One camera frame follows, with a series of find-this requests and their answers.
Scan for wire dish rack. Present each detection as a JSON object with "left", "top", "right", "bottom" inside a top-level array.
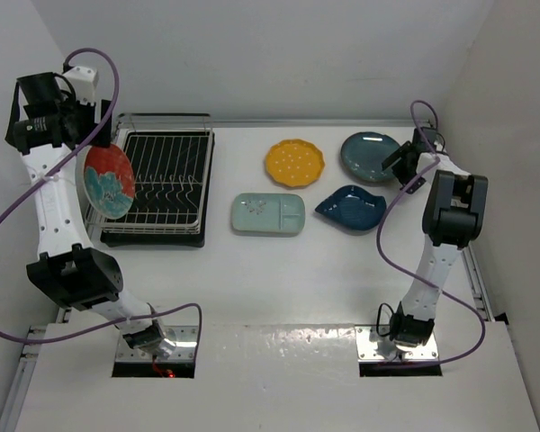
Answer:
[{"left": 85, "top": 129, "right": 214, "bottom": 236}]

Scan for dark blue leaf dish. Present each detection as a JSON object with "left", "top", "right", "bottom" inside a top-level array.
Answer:
[{"left": 314, "top": 184, "right": 387, "bottom": 232}]

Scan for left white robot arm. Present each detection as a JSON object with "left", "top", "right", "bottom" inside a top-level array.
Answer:
[{"left": 5, "top": 67, "right": 176, "bottom": 359}]

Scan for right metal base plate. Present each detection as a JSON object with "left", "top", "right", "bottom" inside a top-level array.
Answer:
[{"left": 355, "top": 325, "right": 439, "bottom": 364}]

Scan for yellow dotted plate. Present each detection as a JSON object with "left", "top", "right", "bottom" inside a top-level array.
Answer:
[{"left": 265, "top": 139, "right": 325, "bottom": 188}]

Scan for teal round plate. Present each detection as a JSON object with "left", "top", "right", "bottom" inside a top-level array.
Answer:
[{"left": 340, "top": 131, "right": 400, "bottom": 183}]

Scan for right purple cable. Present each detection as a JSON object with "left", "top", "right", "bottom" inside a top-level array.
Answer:
[{"left": 374, "top": 100, "right": 486, "bottom": 365}]

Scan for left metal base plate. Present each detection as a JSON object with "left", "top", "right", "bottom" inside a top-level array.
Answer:
[{"left": 114, "top": 326, "right": 198, "bottom": 364}]

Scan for light green divided tray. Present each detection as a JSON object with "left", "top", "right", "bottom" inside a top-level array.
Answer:
[{"left": 230, "top": 193, "right": 306, "bottom": 236}]

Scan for metal base plate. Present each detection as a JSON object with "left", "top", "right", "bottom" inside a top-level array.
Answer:
[
  {"left": 114, "top": 326, "right": 198, "bottom": 364},
  {"left": 355, "top": 325, "right": 439, "bottom": 364}
]

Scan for purple cable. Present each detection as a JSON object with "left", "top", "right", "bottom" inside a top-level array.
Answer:
[
  {"left": 0, "top": 47, "right": 203, "bottom": 361},
  {"left": 374, "top": 100, "right": 486, "bottom": 365}
]

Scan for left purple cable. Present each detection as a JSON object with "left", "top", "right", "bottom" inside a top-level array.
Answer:
[{"left": 0, "top": 47, "right": 203, "bottom": 361}]

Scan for red blue floral plate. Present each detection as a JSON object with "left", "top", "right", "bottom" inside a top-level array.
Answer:
[{"left": 83, "top": 144, "right": 135, "bottom": 221}]

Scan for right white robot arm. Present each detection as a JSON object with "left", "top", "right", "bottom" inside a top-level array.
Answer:
[{"left": 382, "top": 127, "right": 489, "bottom": 347}]

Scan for black drip tray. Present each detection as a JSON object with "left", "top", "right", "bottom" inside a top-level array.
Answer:
[{"left": 97, "top": 113, "right": 215, "bottom": 248}]

